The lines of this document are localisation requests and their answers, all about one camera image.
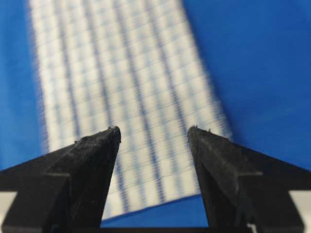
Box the blue table cloth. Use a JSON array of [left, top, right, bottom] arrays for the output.
[[0, 0, 311, 227]]

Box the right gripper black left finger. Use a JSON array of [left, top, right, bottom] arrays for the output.
[[0, 126, 121, 233]]

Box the white blue-striped towel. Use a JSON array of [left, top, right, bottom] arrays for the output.
[[26, 0, 231, 219]]

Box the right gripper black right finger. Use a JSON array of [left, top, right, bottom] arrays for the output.
[[188, 126, 311, 233]]

